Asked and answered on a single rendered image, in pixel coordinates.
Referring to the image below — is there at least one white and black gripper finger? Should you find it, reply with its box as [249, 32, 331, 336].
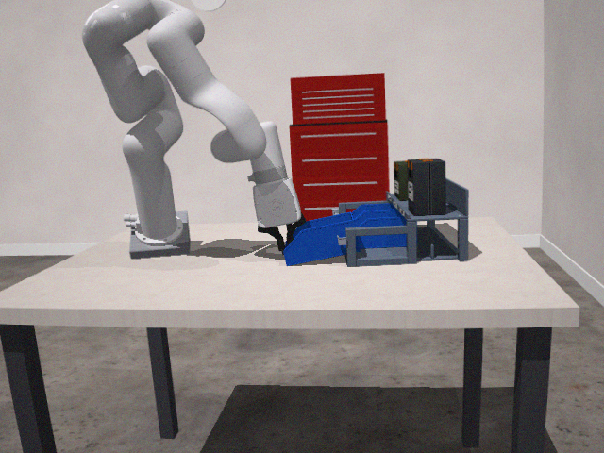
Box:
[258, 225, 285, 255]
[286, 212, 306, 245]

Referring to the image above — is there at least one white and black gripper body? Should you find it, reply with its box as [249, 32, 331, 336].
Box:
[253, 177, 301, 228]

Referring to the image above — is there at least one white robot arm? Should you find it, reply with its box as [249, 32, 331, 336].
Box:
[82, 0, 287, 246]

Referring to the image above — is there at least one grey shelf rack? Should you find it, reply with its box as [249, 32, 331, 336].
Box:
[332, 178, 468, 267]

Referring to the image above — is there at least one blue bin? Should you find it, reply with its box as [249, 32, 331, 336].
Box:
[283, 212, 355, 266]
[354, 210, 406, 249]
[351, 203, 397, 220]

